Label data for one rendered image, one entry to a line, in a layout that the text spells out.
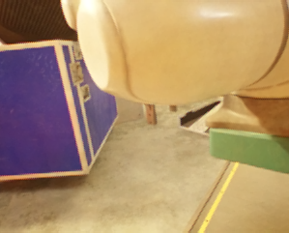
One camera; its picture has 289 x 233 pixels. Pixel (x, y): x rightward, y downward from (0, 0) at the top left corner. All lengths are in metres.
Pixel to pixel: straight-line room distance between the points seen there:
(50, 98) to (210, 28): 1.13
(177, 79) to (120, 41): 0.06
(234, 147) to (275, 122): 0.08
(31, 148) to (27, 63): 0.51
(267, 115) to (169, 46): 0.24
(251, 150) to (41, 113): 1.14
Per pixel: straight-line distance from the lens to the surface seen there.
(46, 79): 1.25
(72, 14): 0.52
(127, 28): 0.18
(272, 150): 0.38
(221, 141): 0.40
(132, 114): 2.68
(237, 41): 0.23
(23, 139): 1.44
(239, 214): 0.82
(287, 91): 0.38
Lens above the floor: 0.87
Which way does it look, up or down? 18 degrees down
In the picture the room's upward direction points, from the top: 6 degrees counter-clockwise
